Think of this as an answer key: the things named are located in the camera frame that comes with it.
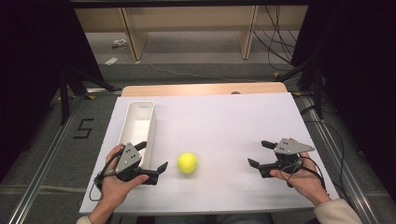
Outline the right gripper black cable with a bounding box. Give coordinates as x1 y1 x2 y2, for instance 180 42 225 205
278 156 327 191

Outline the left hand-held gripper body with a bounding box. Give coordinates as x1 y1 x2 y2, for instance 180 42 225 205
114 142 159 187

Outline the light wooden shelf unit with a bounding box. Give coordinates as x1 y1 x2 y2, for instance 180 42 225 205
74 5 310 63

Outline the white table cover sheet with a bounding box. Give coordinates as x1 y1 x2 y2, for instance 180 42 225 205
78 91 341 216

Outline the white floor cable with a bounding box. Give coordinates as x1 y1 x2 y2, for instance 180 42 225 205
148 63 260 84

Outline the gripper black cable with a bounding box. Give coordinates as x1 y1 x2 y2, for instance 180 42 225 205
278 156 327 191
89 148 126 203

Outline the yellow tennis ball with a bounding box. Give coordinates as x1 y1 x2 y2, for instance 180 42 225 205
177 151 199 175

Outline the person's right hand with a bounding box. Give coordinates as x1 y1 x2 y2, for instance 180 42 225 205
269 137 332 207

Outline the black metal stand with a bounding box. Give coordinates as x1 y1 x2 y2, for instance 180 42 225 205
57 65 119 126
275 54 325 121

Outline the white plastic bin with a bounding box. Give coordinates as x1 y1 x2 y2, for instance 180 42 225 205
118 100 158 171

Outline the black floor cable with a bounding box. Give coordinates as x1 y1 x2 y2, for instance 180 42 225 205
302 105 347 195

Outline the person's left hand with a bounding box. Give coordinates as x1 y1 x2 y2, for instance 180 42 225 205
96 143 150 207

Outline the aluminium floor rail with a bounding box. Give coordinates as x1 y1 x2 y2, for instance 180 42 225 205
7 92 87 224
298 93 383 224

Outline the black curtain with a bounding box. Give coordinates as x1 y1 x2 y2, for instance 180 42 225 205
290 0 396 195
0 0 106 183

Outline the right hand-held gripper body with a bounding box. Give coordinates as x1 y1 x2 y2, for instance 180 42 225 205
258 137 316 180

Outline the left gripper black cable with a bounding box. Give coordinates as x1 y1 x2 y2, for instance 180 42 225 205
89 148 126 203

